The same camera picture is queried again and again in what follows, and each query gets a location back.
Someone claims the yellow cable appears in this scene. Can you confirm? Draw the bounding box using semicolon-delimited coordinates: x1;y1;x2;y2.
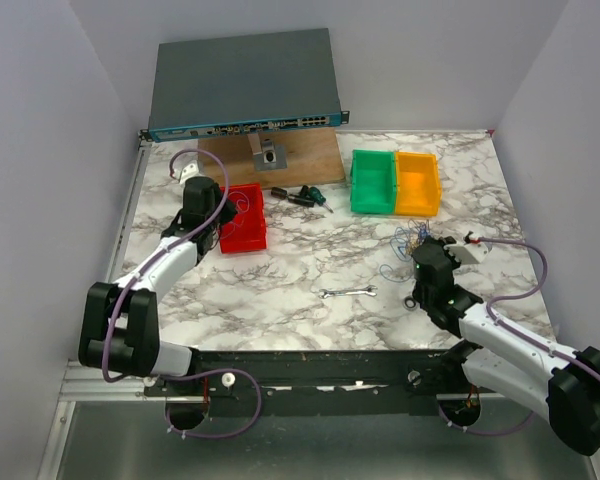
399;227;429;256

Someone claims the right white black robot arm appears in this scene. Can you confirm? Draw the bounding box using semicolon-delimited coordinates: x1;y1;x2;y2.
411;233;600;456

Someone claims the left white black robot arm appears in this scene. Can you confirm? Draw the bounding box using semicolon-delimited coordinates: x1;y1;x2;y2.
78;176;236;395

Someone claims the silver ratchet wrench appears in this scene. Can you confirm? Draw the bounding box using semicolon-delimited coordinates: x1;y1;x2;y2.
403;296;418;311

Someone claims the red plastic bin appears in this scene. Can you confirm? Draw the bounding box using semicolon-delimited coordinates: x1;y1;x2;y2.
219;183;267;254

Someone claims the orange plastic bin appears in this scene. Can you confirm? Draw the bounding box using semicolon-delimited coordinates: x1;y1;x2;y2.
394;152;442;218

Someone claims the green plastic bin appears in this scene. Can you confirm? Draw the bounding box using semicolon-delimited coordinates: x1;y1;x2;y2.
350;149;397;215

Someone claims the wooden board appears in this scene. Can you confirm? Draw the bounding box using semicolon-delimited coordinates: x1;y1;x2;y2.
198;128;345;189

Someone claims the silver open-end wrench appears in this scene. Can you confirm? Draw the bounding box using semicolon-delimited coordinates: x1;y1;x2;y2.
318;285;377;299

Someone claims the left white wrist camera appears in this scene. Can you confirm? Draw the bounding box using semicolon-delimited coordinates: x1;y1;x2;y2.
179;160;204;184

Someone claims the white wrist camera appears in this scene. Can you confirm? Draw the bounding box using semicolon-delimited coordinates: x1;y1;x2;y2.
179;160;204;184
444;238;491;265

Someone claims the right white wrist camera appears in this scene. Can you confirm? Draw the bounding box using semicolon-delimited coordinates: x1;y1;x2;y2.
444;238;491;265

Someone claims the grey metal bracket stand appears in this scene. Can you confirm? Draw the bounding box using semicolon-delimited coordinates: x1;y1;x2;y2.
247;133;287;171

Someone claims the black cylindrical tool handle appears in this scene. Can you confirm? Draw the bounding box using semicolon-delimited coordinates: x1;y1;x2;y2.
287;194;315;208

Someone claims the green handled screwdriver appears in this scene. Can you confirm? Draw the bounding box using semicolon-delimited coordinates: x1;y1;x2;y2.
300;185;333;213

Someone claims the grey blue network switch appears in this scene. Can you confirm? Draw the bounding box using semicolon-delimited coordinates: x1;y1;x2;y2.
143;28;350;142

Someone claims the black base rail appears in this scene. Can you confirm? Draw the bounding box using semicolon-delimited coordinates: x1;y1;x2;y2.
145;340;478;422

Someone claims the aluminium extrusion frame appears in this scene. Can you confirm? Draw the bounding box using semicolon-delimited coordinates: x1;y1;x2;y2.
37;134;151;479

